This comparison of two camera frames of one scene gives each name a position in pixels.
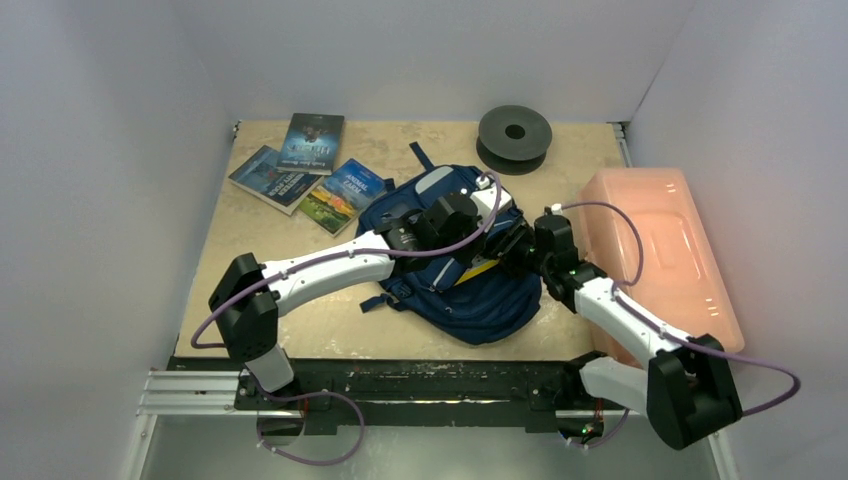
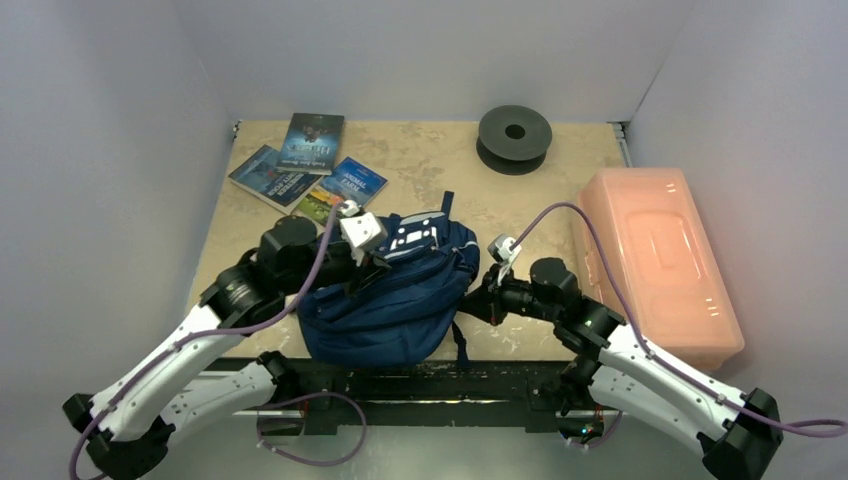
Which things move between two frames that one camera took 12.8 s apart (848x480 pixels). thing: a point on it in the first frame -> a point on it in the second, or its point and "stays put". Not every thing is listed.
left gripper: (466, 258) -> (372, 266)
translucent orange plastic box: (681, 281) stays put
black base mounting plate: (411, 392) stays put
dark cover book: (311, 143) stays put
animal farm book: (343, 196) stays put
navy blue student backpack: (498, 306) -> (404, 311)
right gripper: (520, 253) -> (494, 295)
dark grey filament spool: (513, 140) stays put
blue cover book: (284, 190) stays put
